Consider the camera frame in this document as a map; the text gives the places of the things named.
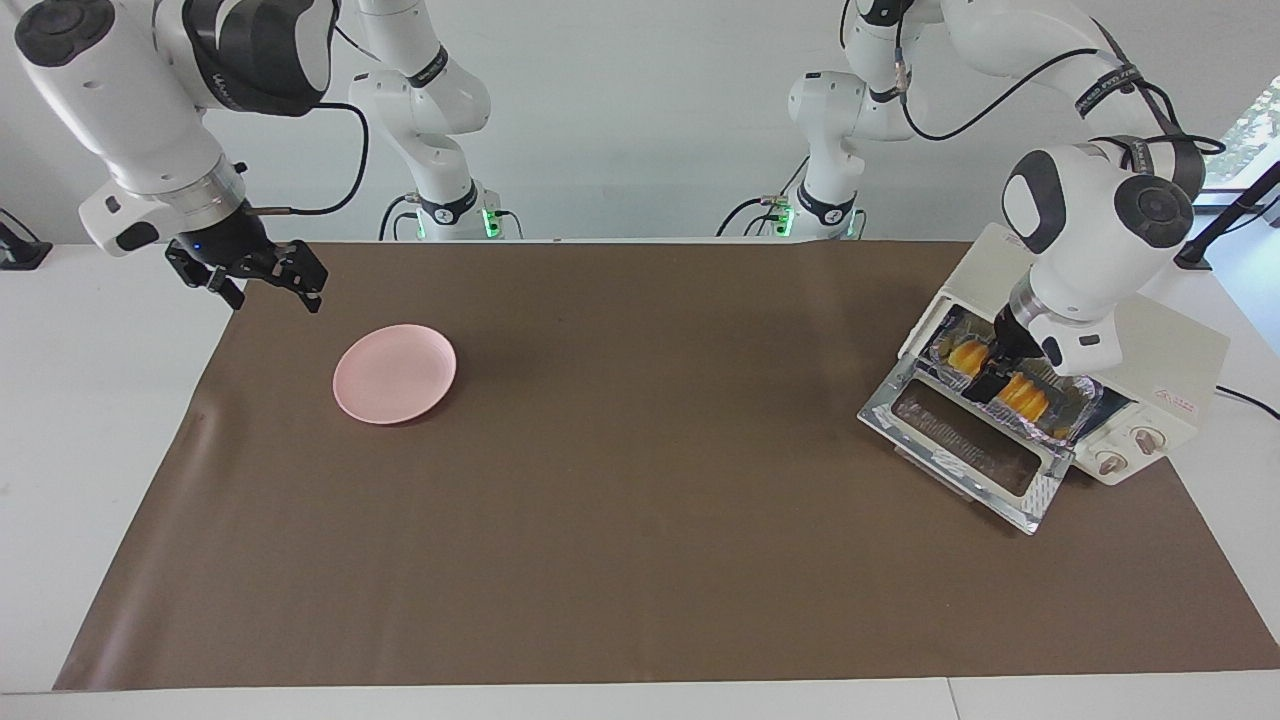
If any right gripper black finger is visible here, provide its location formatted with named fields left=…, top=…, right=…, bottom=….
left=164, top=243, right=248, bottom=310
left=255, top=239, right=330, bottom=314

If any sliced yellow bread loaf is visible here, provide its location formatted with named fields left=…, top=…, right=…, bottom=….
left=945, top=338, right=1053, bottom=423

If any aluminium foil tray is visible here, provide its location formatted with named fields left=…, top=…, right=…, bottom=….
left=925, top=305, right=1106, bottom=446

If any glass oven door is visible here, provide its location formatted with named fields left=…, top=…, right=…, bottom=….
left=857, top=360, right=1076, bottom=537

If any cream toaster oven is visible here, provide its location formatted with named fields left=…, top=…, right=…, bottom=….
left=897, top=222, right=1231, bottom=488

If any pink round plate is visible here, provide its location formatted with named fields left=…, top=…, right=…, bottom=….
left=333, top=324, right=458, bottom=425

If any window with greenery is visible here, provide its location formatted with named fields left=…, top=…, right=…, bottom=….
left=1205, top=72, right=1280, bottom=208

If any brown paper table mat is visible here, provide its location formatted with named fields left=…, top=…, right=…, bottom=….
left=52, top=238, right=1280, bottom=693

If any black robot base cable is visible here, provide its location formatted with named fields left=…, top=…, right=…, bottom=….
left=377, top=190, right=426, bottom=242
left=715, top=150, right=801, bottom=239

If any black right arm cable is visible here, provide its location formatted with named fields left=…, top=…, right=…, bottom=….
left=245, top=25, right=371, bottom=217

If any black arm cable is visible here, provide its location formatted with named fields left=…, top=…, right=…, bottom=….
left=245, top=25, right=371, bottom=217
left=893, top=0, right=1229, bottom=181

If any black table clamp mount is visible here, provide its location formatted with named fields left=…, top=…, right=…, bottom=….
left=0, top=206, right=54, bottom=272

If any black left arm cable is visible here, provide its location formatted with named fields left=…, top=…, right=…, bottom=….
left=893, top=0, right=1229, bottom=181

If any black oven power cable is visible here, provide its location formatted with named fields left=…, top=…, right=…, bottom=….
left=1215, top=385, right=1280, bottom=421

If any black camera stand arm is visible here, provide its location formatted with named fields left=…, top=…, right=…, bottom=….
left=1175, top=158, right=1280, bottom=272

